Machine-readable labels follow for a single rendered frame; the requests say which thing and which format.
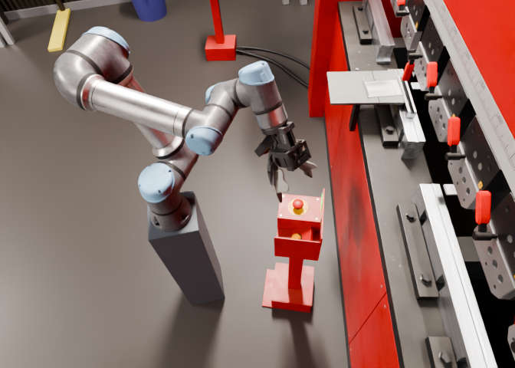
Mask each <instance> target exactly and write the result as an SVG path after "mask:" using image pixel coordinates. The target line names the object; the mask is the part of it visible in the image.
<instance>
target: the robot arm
mask: <svg viewBox="0 0 515 368"><path fill-rule="evenodd" d="M129 56H130V48H129V46H128V44H127V43H126V42H125V40H124V39H123V38H122V37H121V36H120V35H118V34H117V33H116V32H115V31H112V30H110V29H108V28H105V27H94V28H91V29H90V30H89V31H88V32H86V33H84V34H82V36H81V38H80V39H79V40H77V41H76V42H75V43H74V44H73V45H72V46H71V47H70V48H69V49H67V50H66V51H65V52H64V53H63V54H62V55H61V56H60V57H59V58H58V59H57V60H56V62H55V64H54V69H53V76H54V82H55V85H56V87H57V89H58V90H59V92H60V94H61V95H62V96H63V97H64V98H65V99H66V100H67V101H68V102H69V103H71V104H73V105H74V106H75V107H78V108H80V109H82V110H86V111H89V112H95V111H97V110H99V111H102V112H104V113H108V114H111V115H114V116H116V117H120V118H123V119H125V120H129V121H132V122H134V123H135V125H136V126H137V127H138V128H139V130H140V131H141V132H142V134H143V135H144V136H145V137H146V138H147V139H148V141H149V142H150V143H151V144H152V145H153V154H154V155H155V156H156V158H157V159H158V160H157V162H156V163H153V164H152V165H151V166H147V167H146V168H145V169H144V170H143V171H142V172H141V174H140V176H139V180H138V186H139V190H140V193H141V195H142V197H143V198H144V199H145V200H146V203H147V204H148V206H149V208H150V214H149V215H150V219H151V222H152V223H153V225H154V226H155V227H156V228H157V229H158V230H160V231H162V232H175V231H178V230H179V229H181V228H183V227H184V226H185V225H186V224H187V223H188V222H189V220H190V218H191V217H192V207H191V204H190V202H189V200H188V199H187V198H186V197H185V196H183V195H182V194H181V192H180V189H181V188H182V185H183V184H184V182H185V181H186V179H187V177H188V176H189V173H190V172H191V171H192V168H193V166H194V165H195V164H196V163H197V161H198V158H199V155H201V156H209V155H211V154H213V153H214V152H215V151H216V149H217V148H218V146H219V144H220V143H221V142H222V140H223V137H224V135H225V134H226V132H227V130H228V128H229V126H230V125H231V122H232V121H233V119H234V118H235V115H236V114H237V112H238V111H239V110H240V109H242V108H246V107H250V106H251V107H252V110H253V111H254V115H255V117H256V119H257V122H258V125H259V127H260V128H261V129H262V132H263V134H264V135H266V137H265V138H264V139H263V140H262V141H261V142H260V143H259V144H258V146H257V148H256V149H255V150H254V151H255V153H256V154H257V155H258V156H259V157H260V156H262V155H263V154H267V153H269V154H268V157H269V158H268V164H267V174H268V178H269V181H270V184H271V186H272V189H273V191H274V194H275V195H276V197H277V200H278V201H279V202H280V203H282V192H288V190H289V184H288V183H287V182H286V181H285V180H284V171H283V170H282V169H278V166H279V167H282V168H287V171H292V172H293V171H294V169H297V168H298V167H299V168H300V169H301V170H303V172H304V174H305V175H307V176H309V177H310V178H313V174H312V171H311V169H315V168H317V166H316V165H315V164H313V163H310V162H307V160H308V159H309V158H311V155H310V151H309V149H308V146H307V142H306V140H296V139H295V136H294V133H293V130H292V129H293V128H294V127H295V126H294V122H289V121H288V119H287V113H286V110H285V109H284V105H283V102H282V99H281V98H280V94H279V91H278V89H277V85H276V83H275V80H274V75H273V74H272V73H271V70H270V68H269V66H268V64H267V62H265V61H258V62H255V63H253V64H249V65H248V66H246V67H243V68H242V69H240V71H239V72H238V74H239V78H236V79H234V80H229V81H226V82H221V83H218V84H216V85H214V86H211V87H210V88H209V89H208V90H207V91H206V98H205V102H206V104H207V105H206V106H205V108H204V110H203V111H199V110H195V109H192V108H190V107H185V106H183V105H180V104H177V103H173V102H170V101H167V100H163V99H161V98H158V97H154V96H151V95H148V94H146V92H145V91H144V90H143V89H142V88H141V86H140V85H139V83H138V82H137V80H136V79H135V77H134V76H133V66H132V64H131V63H130V62H129V61H128V59H127V58H128V57H129Z"/></svg>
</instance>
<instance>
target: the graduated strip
mask: <svg viewBox="0 0 515 368"><path fill-rule="evenodd" d="M432 1H433V2H434V4H435V7H436V9H437V11H438V14H439V15H440V17H441V20H442V21H443V23H444V26H445V27H446V30H447V32H448V34H449V36H450V38H451V40H452V42H453V44H454V46H455V49H456V51H457V53H458V55H459V57H460V59H461V61H462V63H463V65H464V68H465V70H466V71H467V74H468V76H469V78H470V79H471V82H472V84H473V86H474V89H475V90H476V92H477V95H478V96H479V98H480V100H481V103H482V105H483V107H484V109H485V111H486V113H487V115H488V117H489V119H490V121H491V124H492V126H493V128H494V130H495V132H496V134H497V136H498V138H499V140H500V143H501V145H502V147H503V148H504V151H505V153H506V154H507V157H508V159H509V161H510V164H511V166H512V167H513V170H514V172H515V142H514V140H513V137H512V136H511V134H510V131H509V130H508V128H507V126H506V124H505V122H504V120H503V118H502V116H501V115H500V112H499V110H498V109H497V106H496V104H495V103H494V100H493V98H492V96H491V95H490V92H489V90H488V89H487V87H486V85H485V83H484V81H483V79H482V77H481V75H480V73H479V71H478V69H477V67H476V65H475V63H474V61H473V59H472V57H471V56H470V54H469V52H468V50H467V48H466V46H465V44H464V42H463V40H462V38H461V36H460V34H459V32H458V30H457V28H456V26H455V24H454V22H453V21H452V19H451V16H450V15H449V13H448V10H447V9H446V7H445V5H444V2H443V1H442V0H432Z"/></svg>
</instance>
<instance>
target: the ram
mask: <svg viewBox="0 0 515 368"><path fill-rule="evenodd" d="M442 1H443V2H444V5H445V7H446V9H447V10H448V13H449V15H450V16H451V19H452V21H453V22H454V24H455V26H456V28H457V30H458V32H459V34H460V36H461V38H462V40H463V42H464V44H465V46H466V48H467V50H468V52H469V54H470V56H471V57H472V59H473V61H474V63H475V65H476V67H477V69H478V71H479V73H480V75H481V77H482V79H483V81H484V83H485V85H486V87H487V89H488V90H489V92H490V95H491V96H492V98H493V100H494V103H495V104H496V106H497V109H498V110H499V112H500V115H501V116H502V118H503V120H504V122H505V124H506V126H507V128H508V130H509V131H510V134H511V136H512V137H513V140H514V142H515V0H442ZM425 2H426V5H427V6H428V9H429V11H430V13H431V16H432V17H433V19H434V22H435V24H436V26H437V28H438V31H439V33H440V35H441V38H442V40H443V42H444V44H445V47H446V48H447V50H448V53H449V54H450V57H451V59H452V61H453V63H454V66H455V68H456V70H457V72H458V75H459V77H460V79H461V82H462V84H463V85H464V88H465V90H466V92H467V95H468V96H469V99H470V101H471V103H472V105H473V108H474V110H475V112H476V114H477V117H478V119H479V121H480V122H481V126H482V127H483V129H484V132H485V134H486V136H487V138H488V141H489V143H490V145H491V147H492V149H493V151H494V154H495V156H496V157H497V161H498V163H499V164H500V168H501V169H502V171H503V173H504V176H505V178H506V180H507V182H508V185H509V187H510V189H511V191H512V193H513V196H514V198H515V172H514V170H513V167H512V166H511V164H510V161H509V159H508V157H507V154H506V153H505V151H504V148H503V147H502V145H501V143H500V140H499V138H498V136H497V134H496V132H495V130H494V128H493V126H492V124H491V121H490V119H489V117H488V115H487V113H486V111H485V109H484V107H483V105H482V103H481V100H480V98H479V96H478V95H477V92H476V90H475V89H474V86H473V84H472V82H471V79H470V78H469V76H468V74H467V71H466V70H465V68H464V65H463V63H462V61H461V59H460V57H459V55H458V53H457V51H456V49H455V46H454V44H453V42H452V40H451V38H450V36H449V34H448V32H447V30H446V27H445V26H444V23H443V21H442V20H441V17H440V15H439V14H438V11H437V9H436V7H435V4H434V2H433V1H432V0H425Z"/></svg>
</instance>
